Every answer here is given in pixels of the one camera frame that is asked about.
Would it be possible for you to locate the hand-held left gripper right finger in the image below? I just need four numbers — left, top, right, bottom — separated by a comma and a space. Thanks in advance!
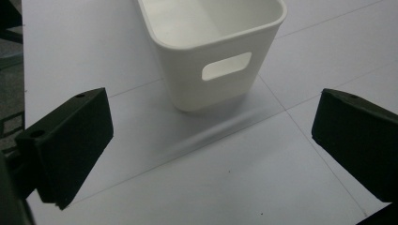
311, 88, 398, 203

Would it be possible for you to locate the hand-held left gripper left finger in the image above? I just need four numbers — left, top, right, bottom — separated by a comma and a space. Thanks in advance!
12, 87, 115, 211

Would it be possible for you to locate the long white plastic bin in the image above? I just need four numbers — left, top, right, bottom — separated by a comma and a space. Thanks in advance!
136, 0, 288, 113

